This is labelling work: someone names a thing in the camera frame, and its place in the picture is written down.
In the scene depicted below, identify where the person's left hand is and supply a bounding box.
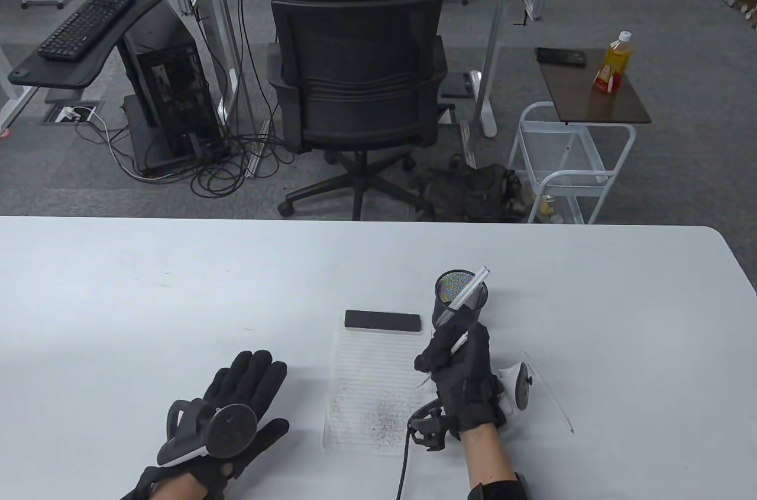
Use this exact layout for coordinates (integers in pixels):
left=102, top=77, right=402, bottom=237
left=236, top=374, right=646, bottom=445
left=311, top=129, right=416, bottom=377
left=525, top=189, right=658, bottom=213
left=192, top=350, right=290, bottom=486

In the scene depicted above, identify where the person's right hand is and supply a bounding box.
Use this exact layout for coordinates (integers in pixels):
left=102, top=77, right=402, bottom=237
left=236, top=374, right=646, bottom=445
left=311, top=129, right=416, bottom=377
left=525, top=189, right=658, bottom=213
left=414, top=322, right=508, bottom=440

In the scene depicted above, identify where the person's right forearm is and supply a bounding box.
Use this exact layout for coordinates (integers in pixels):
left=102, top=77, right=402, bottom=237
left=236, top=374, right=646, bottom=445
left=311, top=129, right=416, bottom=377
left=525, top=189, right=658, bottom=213
left=461, top=426, right=521, bottom=492

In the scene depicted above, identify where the person's left forearm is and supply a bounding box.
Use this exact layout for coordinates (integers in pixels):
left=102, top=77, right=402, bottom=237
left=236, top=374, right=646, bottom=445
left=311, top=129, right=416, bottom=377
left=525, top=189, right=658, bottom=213
left=142, top=467, right=205, bottom=500

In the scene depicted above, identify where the black mesh pencil holder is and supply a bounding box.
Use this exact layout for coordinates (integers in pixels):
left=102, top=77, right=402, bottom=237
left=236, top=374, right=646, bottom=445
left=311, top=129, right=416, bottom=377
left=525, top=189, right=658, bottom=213
left=432, top=270, right=490, bottom=338

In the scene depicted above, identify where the black right hand controller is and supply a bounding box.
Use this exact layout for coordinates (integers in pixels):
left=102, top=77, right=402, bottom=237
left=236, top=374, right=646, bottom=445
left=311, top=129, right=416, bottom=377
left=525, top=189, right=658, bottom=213
left=496, top=361, right=536, bottom=427

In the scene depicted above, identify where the black hand controller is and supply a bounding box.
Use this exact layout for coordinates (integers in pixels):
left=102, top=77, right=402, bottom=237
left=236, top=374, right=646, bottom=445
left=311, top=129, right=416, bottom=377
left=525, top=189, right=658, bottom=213
left=496, top=361, right=536, bottom=427
left=157, top=398, right=259, bottom=468

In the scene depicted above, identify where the black left hand controller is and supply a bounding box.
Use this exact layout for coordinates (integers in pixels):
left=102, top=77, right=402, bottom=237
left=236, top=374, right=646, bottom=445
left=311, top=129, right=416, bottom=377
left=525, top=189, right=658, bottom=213
left=157, top=398, right=259, bottom=468

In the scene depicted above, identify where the lined white paper sheet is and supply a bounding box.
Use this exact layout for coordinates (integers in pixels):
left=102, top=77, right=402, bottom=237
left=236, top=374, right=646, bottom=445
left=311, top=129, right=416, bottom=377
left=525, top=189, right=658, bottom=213
left=322, top=308, right=434, bottom=460

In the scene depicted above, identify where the black rectangular block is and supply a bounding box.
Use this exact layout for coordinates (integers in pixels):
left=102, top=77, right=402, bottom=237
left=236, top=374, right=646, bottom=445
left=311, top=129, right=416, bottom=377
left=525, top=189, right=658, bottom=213
left=344, top=309, right=424, bottom=337

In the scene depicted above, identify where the black armband box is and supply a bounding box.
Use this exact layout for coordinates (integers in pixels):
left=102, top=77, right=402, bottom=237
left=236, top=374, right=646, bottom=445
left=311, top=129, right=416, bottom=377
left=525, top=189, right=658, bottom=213
left=469, top=472, right=531, bottom=500

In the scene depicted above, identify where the dark backpack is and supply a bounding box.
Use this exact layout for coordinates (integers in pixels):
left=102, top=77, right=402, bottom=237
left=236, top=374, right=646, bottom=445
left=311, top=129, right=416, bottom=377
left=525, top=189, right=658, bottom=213
left=413, top=152, right=528, bottom=223

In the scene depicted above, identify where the small yellow bottle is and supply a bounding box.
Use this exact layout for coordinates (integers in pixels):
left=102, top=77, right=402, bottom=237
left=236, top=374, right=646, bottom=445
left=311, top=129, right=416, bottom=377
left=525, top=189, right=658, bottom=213
left=537, top=194, right=564, bottom=224

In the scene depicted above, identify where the black box under desk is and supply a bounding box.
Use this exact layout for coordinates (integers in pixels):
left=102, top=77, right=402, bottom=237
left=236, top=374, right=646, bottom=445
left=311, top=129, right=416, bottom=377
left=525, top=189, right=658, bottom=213
left=441, top=72, right=475, bottom=99

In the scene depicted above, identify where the black computer tower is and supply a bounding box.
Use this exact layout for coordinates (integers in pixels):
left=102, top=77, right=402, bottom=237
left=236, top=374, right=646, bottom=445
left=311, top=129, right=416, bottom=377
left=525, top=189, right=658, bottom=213
left=121, top=8, right=224, bottom=173

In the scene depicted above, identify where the brown side table top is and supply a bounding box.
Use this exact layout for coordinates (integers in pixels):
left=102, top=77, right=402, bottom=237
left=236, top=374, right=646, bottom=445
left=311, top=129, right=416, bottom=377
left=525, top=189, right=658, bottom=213
left=536, top=47, right=652, bottom=126

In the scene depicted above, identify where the floor socket box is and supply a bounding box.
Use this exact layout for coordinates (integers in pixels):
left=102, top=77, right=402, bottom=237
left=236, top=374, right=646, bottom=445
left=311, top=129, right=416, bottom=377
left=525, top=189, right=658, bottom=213
left=39, top=100, right=107, bottom=126

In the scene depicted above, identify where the black smartphone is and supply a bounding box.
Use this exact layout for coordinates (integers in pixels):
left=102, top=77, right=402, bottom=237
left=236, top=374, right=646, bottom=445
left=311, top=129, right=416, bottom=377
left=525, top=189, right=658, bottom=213
left=535, top=47, right=588, bottom=67

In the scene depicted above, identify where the black office chair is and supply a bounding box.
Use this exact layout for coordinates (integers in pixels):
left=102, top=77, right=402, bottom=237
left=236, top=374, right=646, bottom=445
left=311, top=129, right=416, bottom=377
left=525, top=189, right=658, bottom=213
left=266, top=0, right=449, bottom=222

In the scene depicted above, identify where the yellow drink bottle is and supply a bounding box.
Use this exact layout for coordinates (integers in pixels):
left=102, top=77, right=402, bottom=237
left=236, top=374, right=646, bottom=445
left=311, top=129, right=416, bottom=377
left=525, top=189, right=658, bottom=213
left=593, top=31, right=633, bottom=94

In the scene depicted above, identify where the black keyboard tray table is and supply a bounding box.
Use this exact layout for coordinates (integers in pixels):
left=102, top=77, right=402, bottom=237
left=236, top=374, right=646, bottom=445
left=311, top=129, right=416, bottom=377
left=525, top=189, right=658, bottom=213
left=8, top=0, right=170, bottom=90

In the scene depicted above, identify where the black keyboard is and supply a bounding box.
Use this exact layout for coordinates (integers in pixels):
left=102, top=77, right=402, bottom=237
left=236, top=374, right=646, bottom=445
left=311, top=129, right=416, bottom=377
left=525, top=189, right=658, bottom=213
left=38, top=0, right=137, bottom=62

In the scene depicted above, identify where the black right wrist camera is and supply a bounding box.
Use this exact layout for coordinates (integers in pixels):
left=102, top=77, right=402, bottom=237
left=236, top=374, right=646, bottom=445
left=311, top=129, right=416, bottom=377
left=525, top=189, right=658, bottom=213
left=407, top=398, right=455, bottom=452

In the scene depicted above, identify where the black braided cable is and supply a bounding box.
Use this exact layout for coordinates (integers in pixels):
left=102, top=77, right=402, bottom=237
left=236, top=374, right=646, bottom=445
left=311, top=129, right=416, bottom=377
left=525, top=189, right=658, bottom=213
left=395, top=438, right=415, bottom=500

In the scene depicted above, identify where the black left wrist strap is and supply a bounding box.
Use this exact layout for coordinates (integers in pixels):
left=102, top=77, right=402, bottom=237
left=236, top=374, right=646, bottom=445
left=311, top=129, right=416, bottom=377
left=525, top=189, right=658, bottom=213
left=121, top=465, right=166, bottom=500

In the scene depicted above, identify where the black cable tangle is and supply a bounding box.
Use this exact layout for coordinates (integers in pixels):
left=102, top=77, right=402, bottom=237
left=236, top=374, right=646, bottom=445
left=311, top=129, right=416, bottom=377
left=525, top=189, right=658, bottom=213
left=76, top=104, right=296, bottom=197

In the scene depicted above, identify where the white wire cart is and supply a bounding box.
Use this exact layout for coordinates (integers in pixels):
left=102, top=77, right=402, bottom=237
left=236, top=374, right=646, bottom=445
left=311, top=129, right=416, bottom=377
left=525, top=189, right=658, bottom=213
left=507, top=101, right=638, bottom=225

